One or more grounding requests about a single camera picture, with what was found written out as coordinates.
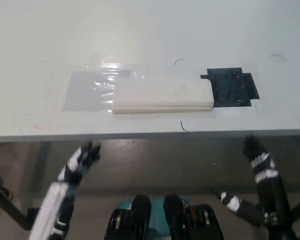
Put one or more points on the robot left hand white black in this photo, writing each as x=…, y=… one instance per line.
x=65, y=175

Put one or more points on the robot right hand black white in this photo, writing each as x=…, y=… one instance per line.
x=267, y=185

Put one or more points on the robot torso black teal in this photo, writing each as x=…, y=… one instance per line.
x=165, y=220

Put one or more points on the white napkin stack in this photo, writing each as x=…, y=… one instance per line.
x=160, y=96

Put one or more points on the dark shoe brown sole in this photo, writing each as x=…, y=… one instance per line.
x=7, y=195

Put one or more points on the clear plastic bag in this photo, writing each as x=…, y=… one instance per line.
x=87, y=92

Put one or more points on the black taped patch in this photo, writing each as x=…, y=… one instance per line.
x=227, y=87

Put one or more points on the transparent plastic sheet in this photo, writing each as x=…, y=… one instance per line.
x=150, y=70

